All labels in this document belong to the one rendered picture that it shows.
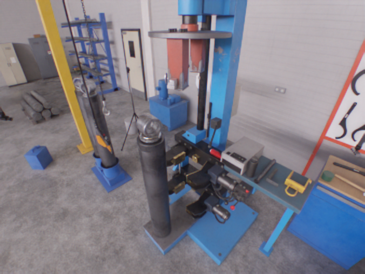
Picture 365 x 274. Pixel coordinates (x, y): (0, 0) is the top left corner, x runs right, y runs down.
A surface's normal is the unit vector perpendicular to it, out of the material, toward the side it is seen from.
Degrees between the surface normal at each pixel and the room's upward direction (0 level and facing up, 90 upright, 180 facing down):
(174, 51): 90
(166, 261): 0
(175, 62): 90
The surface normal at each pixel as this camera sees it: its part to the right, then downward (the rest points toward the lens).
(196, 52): -0.40, 0.50
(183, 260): 0.00, -0.83
